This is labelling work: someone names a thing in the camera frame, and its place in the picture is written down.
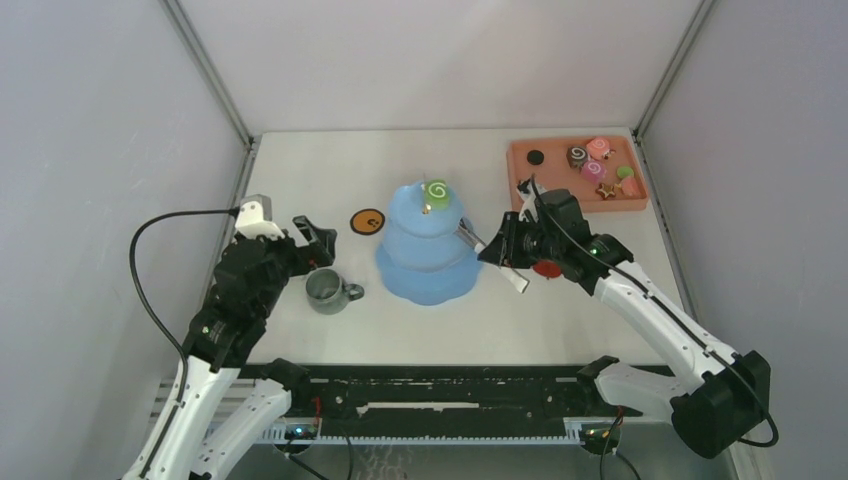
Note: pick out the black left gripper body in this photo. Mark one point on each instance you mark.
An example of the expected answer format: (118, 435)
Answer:
(287, 260)

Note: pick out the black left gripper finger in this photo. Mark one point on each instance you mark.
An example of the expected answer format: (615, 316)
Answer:
(314, 261)
(320, 241)

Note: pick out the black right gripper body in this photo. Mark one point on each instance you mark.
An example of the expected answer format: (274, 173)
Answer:
(523, 243)

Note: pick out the blue three-tier cake stand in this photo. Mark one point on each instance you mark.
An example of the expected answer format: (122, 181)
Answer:
(420, 258)

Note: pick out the green swirl roll cake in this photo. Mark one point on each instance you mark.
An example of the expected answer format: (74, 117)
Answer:
(436, 195)

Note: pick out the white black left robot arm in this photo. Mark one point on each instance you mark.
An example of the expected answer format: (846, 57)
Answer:
(215, 350)

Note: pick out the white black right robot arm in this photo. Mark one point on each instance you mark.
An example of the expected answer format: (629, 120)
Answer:
(713, 396)

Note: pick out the dark green glazed mug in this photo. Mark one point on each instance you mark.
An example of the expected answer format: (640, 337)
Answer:
(328, 293)

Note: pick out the red round coaster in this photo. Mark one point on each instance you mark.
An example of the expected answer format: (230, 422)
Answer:
(547, 269)

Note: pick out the orange round coaster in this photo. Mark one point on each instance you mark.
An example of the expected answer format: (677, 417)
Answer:
(368, 221)

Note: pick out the brown star cookie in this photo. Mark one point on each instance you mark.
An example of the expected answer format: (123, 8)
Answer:
(606, 191)

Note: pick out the magenta swirl roll cake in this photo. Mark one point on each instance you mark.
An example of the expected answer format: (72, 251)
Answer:
(593, 171)

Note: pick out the black round cookie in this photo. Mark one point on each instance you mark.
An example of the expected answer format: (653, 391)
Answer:
(535, 157)

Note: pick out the brown swirl roll cake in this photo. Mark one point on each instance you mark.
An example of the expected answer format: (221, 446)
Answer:
(577, 157)

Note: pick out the pink rectangular tray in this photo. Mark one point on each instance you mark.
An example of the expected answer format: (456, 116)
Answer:
(555, 172)

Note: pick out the pink cake slice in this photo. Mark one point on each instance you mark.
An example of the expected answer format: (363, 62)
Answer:
(630, 187)

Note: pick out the green macaron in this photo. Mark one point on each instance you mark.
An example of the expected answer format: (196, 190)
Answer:
(624, 172)

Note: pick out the light pink swirl roll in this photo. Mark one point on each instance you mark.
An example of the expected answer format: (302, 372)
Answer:
(599, 148)

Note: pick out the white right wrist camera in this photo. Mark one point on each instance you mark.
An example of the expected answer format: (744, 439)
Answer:
(525, 190)

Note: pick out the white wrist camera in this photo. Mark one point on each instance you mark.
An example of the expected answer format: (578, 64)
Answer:
(254, 219)
(525, 190)

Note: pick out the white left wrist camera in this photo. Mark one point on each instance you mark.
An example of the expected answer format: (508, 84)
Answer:
(254, 219)

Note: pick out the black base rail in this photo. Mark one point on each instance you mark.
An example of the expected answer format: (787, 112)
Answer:
(448, 402)

